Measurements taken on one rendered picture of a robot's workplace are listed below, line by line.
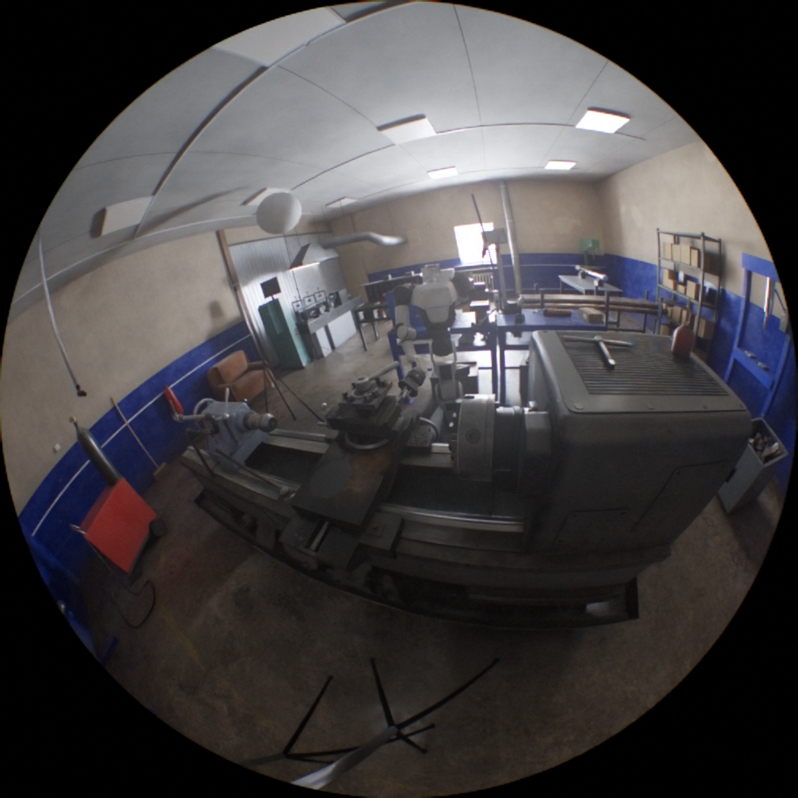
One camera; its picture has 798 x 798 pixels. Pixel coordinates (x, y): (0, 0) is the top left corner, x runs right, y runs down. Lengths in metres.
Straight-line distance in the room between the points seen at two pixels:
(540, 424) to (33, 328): 5.15
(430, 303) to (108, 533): 3.63
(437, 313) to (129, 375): 4.39
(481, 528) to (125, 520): 3.28
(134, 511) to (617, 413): 3.61
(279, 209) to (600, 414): 4.35
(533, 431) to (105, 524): 3.39
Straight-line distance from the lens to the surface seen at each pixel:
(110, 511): 3.31
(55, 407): 4.73
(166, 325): 4.95
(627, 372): 0.63
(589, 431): 0.45
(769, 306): 3.38
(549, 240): 7.80
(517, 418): 0.68
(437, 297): 1.63
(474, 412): 0.65
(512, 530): 0.86
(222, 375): 4.82
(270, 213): 4.41
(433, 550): 0.84
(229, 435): 1.38
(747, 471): 2.51
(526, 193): 7.84
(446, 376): 1.83
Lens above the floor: 1.60
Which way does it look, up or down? 31 degrees down
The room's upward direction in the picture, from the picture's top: 14 degrees counter-clockwise
